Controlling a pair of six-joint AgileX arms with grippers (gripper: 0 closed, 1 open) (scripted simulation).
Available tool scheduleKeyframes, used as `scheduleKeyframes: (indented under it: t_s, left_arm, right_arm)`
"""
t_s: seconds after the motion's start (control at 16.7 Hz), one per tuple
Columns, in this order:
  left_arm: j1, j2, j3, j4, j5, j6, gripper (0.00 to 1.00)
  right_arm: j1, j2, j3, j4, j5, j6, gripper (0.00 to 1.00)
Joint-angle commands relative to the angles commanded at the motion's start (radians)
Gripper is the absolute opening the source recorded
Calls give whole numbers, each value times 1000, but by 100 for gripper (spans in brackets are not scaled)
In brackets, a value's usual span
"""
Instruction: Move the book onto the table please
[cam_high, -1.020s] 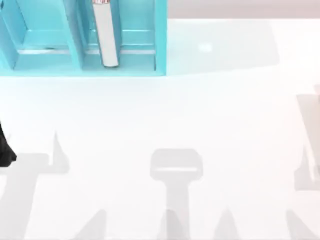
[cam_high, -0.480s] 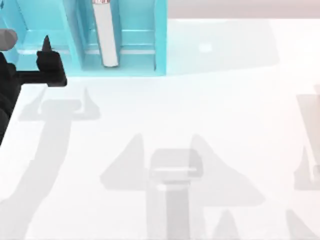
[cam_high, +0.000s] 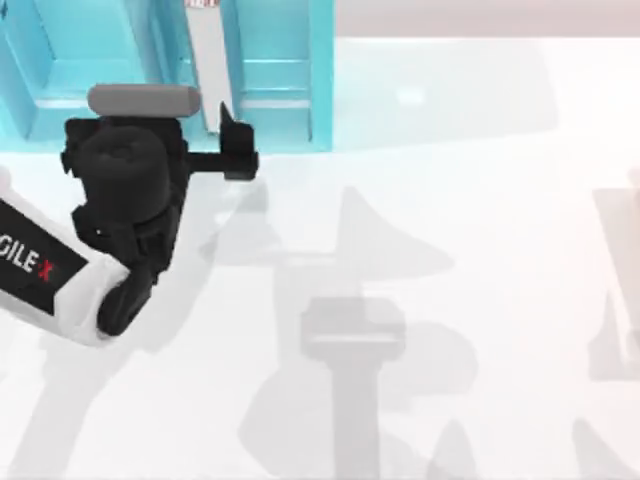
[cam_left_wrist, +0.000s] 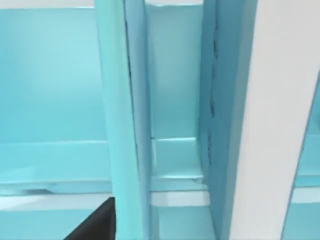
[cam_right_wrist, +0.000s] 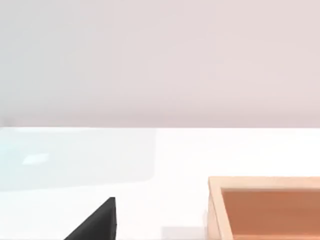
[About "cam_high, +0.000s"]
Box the white and grey book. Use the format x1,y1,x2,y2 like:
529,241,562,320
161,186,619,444
183,0,237,136

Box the pale grey rounded box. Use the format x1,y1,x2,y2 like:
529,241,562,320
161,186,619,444
87,83,202,120

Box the light blue rack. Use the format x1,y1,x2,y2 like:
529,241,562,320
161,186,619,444
0,0,336,154

